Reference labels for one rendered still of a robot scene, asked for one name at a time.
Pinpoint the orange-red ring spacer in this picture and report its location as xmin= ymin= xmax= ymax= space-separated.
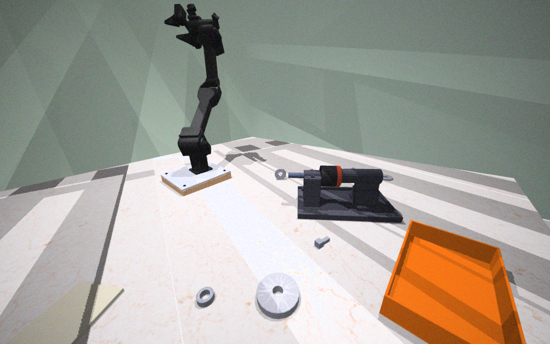
xmin=336 ymin=166 xmax=342 ymax=187

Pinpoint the beige flat bar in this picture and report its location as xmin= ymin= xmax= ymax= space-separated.
xmin=6 ymin=282 xmax=124 ymax=344

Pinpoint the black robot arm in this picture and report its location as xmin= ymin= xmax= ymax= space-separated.
xmin=178 ymin=12 xmax=224 ymax=175

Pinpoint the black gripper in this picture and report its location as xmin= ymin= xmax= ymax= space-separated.
xmin=164 ymin=4 xmax=203 ymax=49

